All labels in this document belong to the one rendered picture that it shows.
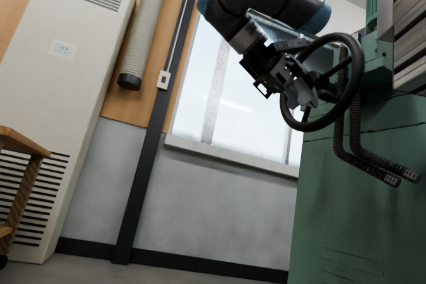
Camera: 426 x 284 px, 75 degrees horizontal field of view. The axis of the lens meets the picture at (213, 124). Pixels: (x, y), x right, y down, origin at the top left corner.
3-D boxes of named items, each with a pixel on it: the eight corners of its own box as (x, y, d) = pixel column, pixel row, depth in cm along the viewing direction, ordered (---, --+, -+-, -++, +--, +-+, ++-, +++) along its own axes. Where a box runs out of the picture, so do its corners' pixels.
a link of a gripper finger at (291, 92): (298, 123, 67) (273, 96, 66) (309, 107, 70) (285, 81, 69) (307, 120, 65) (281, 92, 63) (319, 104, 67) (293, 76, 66)
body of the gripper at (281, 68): (268, 102, 66) (232, 64, 64) (285, 80, 70) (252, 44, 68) (288, 91, 59) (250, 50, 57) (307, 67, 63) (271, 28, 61)
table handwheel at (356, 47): (264, 97, 95) (316, 17, 83) (307, 115, 103) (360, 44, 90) (302, 151, 71) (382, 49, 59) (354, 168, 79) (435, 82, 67)
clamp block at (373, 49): (330, 76, 85) (332, 51, 87) (359, 91, 90) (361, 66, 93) (377, 58, 72) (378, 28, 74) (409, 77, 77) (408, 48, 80)
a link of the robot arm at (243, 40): (241, 30, 67) (259, 11, 60) (253, 44, 68) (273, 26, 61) (223, 48, 64) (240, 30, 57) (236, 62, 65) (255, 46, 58)
